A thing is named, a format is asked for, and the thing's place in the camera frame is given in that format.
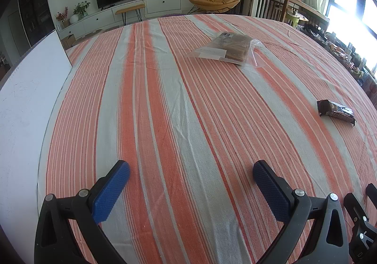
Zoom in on plant in white vase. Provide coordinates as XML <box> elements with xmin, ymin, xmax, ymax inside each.
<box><xmin>69</xmin><ymin>1</ymin><xmax>90</xmax><ymax>24</ymax></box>

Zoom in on dark cabinet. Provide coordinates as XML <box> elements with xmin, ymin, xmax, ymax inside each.
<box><xmin>16</xmin><ymin>0</ymin><xmax>56</xmax><ymax>47</ymax></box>

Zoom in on white television cabinet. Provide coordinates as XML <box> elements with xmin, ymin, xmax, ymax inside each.
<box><xmin>57</xmin><ymin>0</ymin><xmax>181</xmax><ymax>39</ymax></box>

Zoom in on wooden slatted chair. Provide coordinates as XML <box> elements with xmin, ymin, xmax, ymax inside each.
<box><xmin>250</xmin><ymin>0</ymin><xmax>330</xmax><ymax>32</ymax></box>

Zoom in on wooden bench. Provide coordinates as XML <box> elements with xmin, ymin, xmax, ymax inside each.
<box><xmin>115</xmin><ymin>3</ymin><xmax>146</xmax><ymax>26</ymax></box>

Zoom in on orange striped tablecloth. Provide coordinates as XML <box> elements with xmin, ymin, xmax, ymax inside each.
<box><xmin>37</xmin><ymin>14</ymin><xmax>377</xmax><ymax>264</ymax></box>

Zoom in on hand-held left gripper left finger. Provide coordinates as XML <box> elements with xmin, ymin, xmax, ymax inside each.
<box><xmin>34</xmin><ymin>159</ymin><xmax>131</xmax><ymax>264</ymax></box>

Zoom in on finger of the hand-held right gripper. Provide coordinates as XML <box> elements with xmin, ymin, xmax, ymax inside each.
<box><xmin>365</xmin><ymin>183</ymin><xmax>377</xmax><ymax>204</ymax></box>
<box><xmin>344</xmin><ymin>192</ymin><xmax>369</xmax><ymax>225</ymax></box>

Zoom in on window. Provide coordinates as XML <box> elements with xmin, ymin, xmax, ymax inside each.
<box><xmin>324</xmin><ymin>0</ymin><xmax>377</xmax><ymax>76</ymax></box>

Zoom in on clear biscuit packet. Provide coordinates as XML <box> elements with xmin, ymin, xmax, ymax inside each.
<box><xmin>188</xmin><ymin>31</ymin><xmax>263</xmax><ymax>69</ymax></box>

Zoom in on red flowers in vase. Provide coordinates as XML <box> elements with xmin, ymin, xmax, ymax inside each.
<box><xmin>55</xmin><ymin>7</ymin><xmax>70</xmax><ymax>27</ymax></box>

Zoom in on brown chocolate bar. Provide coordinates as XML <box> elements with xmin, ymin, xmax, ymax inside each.
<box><xmin>316</xmin><ymin>99</ymin><xmax>357</xmax><ymax>127</ymax></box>

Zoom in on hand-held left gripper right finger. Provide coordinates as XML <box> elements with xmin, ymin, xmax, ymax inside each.
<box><xmin>253</xmin><ymin>159</ymin><xmax>349</xmax><ymax>264</ymax></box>

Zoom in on brown cardboard box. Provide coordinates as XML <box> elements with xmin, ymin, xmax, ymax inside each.
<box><xmin>61</xmin><ymin>34</ymin><xmax>76</xmax><ymax>49</ymax></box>

